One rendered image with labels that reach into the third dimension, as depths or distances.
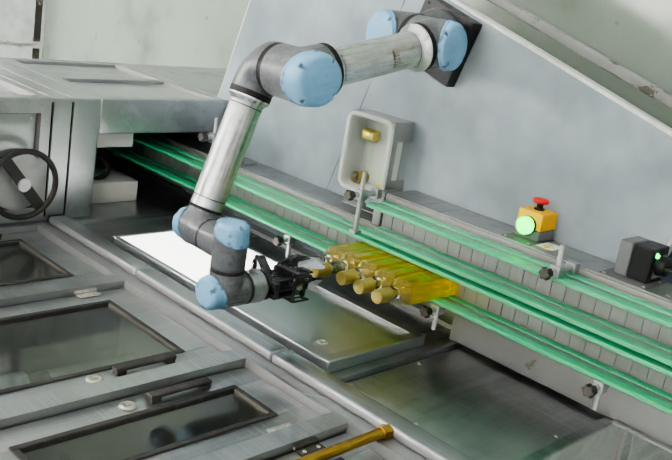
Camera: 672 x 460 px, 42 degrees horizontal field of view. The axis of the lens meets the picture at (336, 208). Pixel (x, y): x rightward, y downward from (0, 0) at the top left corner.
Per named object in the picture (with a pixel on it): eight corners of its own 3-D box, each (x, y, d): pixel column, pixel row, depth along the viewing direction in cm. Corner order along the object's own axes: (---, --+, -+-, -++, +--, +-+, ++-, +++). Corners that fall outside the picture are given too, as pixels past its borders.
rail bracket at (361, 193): (368, 228, 241) (336, 233, 232) (378, 169, 237) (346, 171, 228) (376, 232, 239) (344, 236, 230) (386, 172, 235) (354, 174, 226)
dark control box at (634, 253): (630, 267, 203) (612, 272, 197) (638, 235, 201) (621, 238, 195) (663, 280, 197) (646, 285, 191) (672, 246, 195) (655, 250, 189)
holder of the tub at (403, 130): (355, 200, 262) (336, 201, 257) (370, 109, 255) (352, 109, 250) (397, 217, 251) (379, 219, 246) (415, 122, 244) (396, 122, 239)
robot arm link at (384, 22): (399, 8, 228) (362, 4, 219) (438, 16, 219) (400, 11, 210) (391, 55, 231) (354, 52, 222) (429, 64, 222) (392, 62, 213)
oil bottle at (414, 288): (439, 286, 226) (384, 299, 211) (444, 266, 224) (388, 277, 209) (456, 295, 222) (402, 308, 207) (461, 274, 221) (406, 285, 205)
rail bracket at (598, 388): (603, 396, 196) (573, 411, 186) (611, 368, 194) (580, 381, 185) (620, 404, 193) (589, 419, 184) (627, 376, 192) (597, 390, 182)
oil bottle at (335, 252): (373, 257, 241) (318, 267, 226) (377, 238, 240) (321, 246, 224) (389, 264, 237) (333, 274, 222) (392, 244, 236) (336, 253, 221)
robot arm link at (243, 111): (237, 26, 195) (157, 231, 196) (268, 34, 187) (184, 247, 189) (274, 45, 203) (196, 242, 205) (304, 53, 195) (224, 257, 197)
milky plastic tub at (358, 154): (356, 182, 261) (335, 184, 255) (369, 108, 255) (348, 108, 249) (400, 199, 249) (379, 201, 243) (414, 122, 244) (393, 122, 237)
